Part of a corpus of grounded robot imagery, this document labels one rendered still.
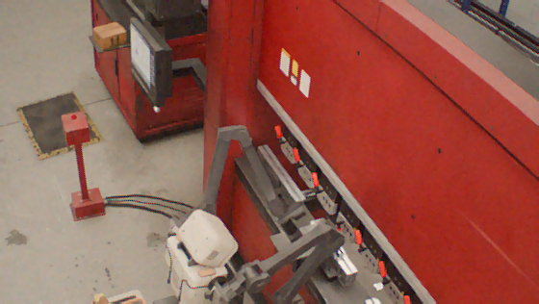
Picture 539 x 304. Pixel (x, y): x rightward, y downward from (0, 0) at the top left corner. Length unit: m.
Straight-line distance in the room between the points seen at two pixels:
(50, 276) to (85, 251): 0.32
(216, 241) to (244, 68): 1.19
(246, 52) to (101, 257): 1.82
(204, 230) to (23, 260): 2.14
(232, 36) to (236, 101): 0.41
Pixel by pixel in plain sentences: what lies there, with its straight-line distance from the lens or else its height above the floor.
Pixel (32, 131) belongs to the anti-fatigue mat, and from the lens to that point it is 5.49.
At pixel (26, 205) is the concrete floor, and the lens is 4.76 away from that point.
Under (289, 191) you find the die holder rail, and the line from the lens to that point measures 3.29.
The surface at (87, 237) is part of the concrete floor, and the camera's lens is 4.41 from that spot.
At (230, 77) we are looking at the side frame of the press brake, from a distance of 3.29.
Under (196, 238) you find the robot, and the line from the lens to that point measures 2.47.
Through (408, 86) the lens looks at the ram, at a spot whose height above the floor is 2.07.
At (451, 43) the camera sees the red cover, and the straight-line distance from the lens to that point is 1.99.
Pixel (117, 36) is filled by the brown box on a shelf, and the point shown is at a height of 1.08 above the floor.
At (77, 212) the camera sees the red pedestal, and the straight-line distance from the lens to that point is 4.50.
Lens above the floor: 3.11
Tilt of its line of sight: 38 degrees down
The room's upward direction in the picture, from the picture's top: 5 degrees clockwise
